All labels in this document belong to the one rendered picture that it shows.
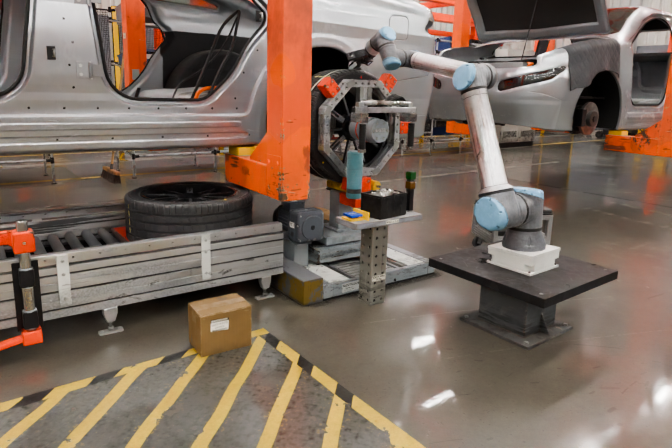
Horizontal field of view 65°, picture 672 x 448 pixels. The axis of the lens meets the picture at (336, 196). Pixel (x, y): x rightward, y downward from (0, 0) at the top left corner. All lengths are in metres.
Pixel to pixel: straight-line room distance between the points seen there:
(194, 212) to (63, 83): 0.83
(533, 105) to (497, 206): 3.00
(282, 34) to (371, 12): 1.08
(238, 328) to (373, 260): 0.77
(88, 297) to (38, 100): 0.92
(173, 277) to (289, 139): 0.83
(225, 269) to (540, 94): 3.52
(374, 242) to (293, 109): 0.76
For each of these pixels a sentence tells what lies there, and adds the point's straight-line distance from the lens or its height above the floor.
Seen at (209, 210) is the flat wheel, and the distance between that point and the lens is 2.64.
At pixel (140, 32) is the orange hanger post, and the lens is 5.14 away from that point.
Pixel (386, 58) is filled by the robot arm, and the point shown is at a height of 1.23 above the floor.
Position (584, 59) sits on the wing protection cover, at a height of 1.39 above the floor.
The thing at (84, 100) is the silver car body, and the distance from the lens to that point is 2.79.
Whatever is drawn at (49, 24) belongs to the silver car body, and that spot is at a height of 1.31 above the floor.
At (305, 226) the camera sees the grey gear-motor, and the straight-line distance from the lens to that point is 2.87.
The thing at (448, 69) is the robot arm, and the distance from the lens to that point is 2.71.
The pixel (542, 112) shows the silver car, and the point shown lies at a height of 0.91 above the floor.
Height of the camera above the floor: 1.07
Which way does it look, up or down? 12 degrees down
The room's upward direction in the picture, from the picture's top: 2 degrees clockwise
